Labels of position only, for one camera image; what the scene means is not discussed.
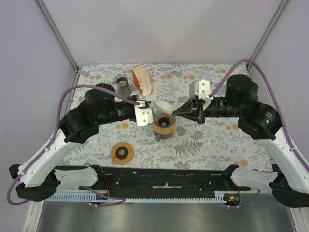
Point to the glass carafe brown band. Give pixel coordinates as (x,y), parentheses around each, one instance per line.
(123,87)

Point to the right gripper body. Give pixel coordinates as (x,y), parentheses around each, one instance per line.
(199,106)

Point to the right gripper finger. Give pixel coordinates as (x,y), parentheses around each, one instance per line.
(190,116)
(185,108)

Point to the ribbed glass dripper cone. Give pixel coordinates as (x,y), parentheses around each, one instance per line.
(164,120)

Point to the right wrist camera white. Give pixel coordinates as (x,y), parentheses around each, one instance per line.
(200,89)

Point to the floral table mat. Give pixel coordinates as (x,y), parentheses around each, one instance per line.
(214,145)

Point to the white paper coffee filter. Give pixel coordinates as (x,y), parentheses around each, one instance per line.
(163,106)

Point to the aluminium frame rail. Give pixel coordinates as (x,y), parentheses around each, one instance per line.
(56,32)

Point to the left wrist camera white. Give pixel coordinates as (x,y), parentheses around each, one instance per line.
(143,118)

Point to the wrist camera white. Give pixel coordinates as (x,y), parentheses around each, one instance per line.
(200,89)
(143,118)

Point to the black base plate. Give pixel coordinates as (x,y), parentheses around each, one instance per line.
(142,183)

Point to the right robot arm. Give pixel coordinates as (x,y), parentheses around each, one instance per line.
(262,122)

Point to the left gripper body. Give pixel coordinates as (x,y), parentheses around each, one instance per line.
(136,98)

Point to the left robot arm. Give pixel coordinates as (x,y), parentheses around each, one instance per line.
(39,178)

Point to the glass coffee server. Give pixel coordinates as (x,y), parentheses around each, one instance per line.
(159,137)

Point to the white cable duct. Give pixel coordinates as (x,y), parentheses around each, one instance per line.
(93,198)

